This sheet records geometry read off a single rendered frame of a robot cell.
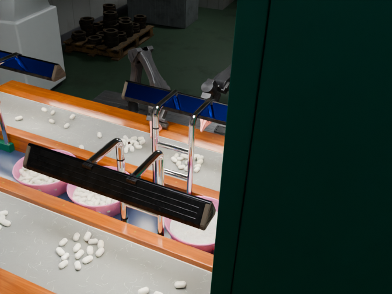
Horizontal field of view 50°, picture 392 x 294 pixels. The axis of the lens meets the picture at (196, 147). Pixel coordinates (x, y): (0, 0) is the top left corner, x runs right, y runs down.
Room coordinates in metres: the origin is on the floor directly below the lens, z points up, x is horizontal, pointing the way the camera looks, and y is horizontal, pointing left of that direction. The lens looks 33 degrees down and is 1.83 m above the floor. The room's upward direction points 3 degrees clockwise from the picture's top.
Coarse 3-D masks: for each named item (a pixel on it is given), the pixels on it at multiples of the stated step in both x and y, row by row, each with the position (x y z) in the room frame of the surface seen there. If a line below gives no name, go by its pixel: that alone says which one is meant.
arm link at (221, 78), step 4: (228, 68) 1.91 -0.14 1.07; (220, 72) 1.88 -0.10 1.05; (224, 72) 1.88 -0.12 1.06; (228, 72) 1.88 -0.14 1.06; (216, 76) 1.85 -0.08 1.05; (220, 76) 1.85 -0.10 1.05; (224, 76) 1.85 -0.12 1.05; (228, 76) 1.84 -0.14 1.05; (216, 80) 1.83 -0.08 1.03; (220, 80) 1.82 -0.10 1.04; (224, 80) 1.82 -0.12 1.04; (228, 80) 1.83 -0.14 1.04; (220, 84) 1.81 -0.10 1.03; (224, 84) 1.80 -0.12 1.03
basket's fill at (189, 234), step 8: (216, 216) 1.23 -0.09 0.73; (176, 224) 1.17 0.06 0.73; (184, 224) 1.17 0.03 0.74; (176, 232) 1.13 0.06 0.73; (184, 232) 1.13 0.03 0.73; (192, 232) 1.13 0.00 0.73; (200, 232) 1.13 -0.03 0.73; (208, 232) 1.14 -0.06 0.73; (184, 240) 1.09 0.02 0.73; (192, 240) 1.09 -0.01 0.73; (200, 240) 1.09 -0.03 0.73; (208, 240) 1.09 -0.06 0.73
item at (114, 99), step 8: (104, 96) 2.34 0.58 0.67; (112, 96) 2.35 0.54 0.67; (120, 96) 2.35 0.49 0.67; (112, 104) 2.24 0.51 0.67; (120, 104) 2.24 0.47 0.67; (144, 104) 2.26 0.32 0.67; (168, 112) 2.18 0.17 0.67; (168, 120) 2.08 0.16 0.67; (176, 120) 2.08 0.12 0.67; (184, 120) 2.09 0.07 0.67; (200, 120) 2.10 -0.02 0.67; (208, 128) 2.01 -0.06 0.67
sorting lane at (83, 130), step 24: (0, 96) 2.13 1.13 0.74; (24, 120) 1.88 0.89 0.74; (48, 120) 1.89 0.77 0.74; (72, 120) 1.90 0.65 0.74; (96, 120) 1.91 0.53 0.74; (72, 144) 1.67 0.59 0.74; (96, 144) 1.68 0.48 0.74; (144, 144) 1.70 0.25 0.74; (168, 168) 1.52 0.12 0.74; (216, 168) 1.54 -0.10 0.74
